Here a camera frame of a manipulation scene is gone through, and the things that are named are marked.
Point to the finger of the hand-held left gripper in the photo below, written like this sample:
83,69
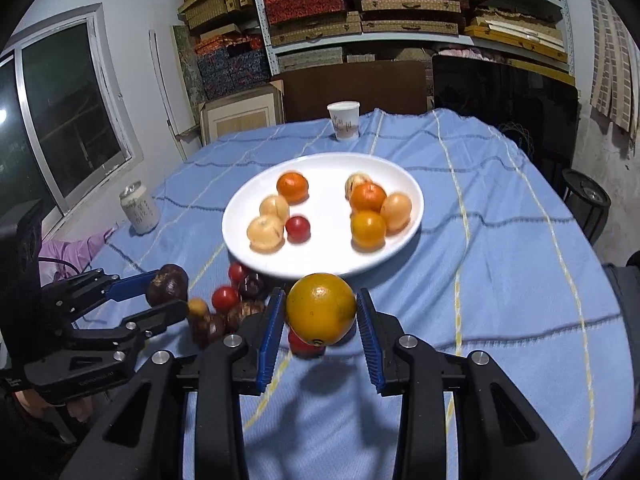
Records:
130,285
160,317

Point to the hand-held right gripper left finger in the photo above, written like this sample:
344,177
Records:
270,340

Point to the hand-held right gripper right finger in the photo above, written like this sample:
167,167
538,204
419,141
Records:
370,340

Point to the dark water chestnut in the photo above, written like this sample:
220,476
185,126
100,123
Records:
245,312
167,285
207,331

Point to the red cherry tomato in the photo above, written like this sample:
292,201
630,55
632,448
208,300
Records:
305,350
225,298
238,272
297,228

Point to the small brown longan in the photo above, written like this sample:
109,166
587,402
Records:
197,308

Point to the dark purple cherry tomato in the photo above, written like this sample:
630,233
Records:
251,287

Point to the yellow-orange tomato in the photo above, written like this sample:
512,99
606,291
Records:
321,308
368,230

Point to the pale yellow round fruit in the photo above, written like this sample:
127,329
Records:
274,208
266,233

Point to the white plate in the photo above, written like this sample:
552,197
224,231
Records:
325,220

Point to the pale orange round fruit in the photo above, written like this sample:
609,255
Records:
396,211

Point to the small mandarin orange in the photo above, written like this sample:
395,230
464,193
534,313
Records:
368,197

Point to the large mandarin orange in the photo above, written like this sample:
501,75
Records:
292,186

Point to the pale striped round fruit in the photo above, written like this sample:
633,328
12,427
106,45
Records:
356,180

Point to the person's left hand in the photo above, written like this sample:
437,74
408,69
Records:
75,410

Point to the purple garment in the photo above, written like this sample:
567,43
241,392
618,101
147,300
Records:
75,250

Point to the white drink can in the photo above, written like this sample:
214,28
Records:
140,210

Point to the blue checked tablecloth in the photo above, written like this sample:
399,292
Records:
500,260

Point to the dark sliding window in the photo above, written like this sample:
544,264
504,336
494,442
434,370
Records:
65,110

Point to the white wooden strips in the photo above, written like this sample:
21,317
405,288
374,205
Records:
160,85

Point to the beige framed panel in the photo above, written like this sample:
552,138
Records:
240,115

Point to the white paper cup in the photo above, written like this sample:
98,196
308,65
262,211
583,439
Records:
344,120

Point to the green marbled panel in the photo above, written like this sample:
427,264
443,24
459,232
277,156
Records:
187,65

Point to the stack of blue patterned boxes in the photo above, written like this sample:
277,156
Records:
235,70

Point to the brown board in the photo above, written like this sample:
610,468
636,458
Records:
350,85

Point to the round black stool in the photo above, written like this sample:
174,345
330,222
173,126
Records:
585,200

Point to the red patterned box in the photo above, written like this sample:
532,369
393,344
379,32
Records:
215,42

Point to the black jacket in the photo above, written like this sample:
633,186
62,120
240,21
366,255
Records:
625,300

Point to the black flat panel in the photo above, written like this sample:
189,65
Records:
500,95

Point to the white metal shelf rack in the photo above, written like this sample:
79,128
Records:
261,35

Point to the pink cloth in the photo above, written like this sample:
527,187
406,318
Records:
457,51

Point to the stack of flat gift boxes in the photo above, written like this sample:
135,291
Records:
310,2

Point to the tan woven hanging blind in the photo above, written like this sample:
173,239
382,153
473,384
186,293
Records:
612,70

